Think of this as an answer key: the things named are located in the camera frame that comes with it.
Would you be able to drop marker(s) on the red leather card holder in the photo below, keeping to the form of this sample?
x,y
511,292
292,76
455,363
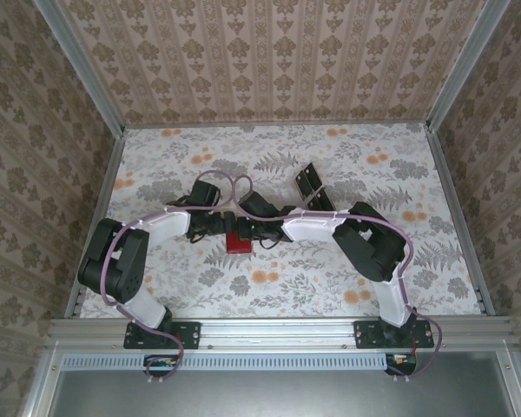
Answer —
x,y
239,246

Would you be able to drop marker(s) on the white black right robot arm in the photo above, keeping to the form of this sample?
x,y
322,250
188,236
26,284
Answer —
x,y
312,226

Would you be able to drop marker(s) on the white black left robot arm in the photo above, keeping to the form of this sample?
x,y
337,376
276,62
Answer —
x,y
165,223

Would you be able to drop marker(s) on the grey metal sheet panel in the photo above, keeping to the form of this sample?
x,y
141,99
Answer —
x,y
286,395

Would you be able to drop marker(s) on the aluminium table side rail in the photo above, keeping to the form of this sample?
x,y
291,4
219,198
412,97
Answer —
x,y
450,191
103,195

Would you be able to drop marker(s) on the long aluminium mounting rail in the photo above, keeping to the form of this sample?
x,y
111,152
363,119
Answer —
x,y
278,334

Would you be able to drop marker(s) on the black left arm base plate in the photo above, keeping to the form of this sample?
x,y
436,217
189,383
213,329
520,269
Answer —
x,y
186,334

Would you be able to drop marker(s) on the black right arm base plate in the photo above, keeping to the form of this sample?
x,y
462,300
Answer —
x,y
367,334

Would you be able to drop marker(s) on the aluminium frame post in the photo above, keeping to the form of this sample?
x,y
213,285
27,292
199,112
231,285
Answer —
x,y
79,61
468,61

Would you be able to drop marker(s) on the aluminium lower frame bar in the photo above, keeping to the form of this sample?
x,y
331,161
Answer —
x,y
41,391
514,382

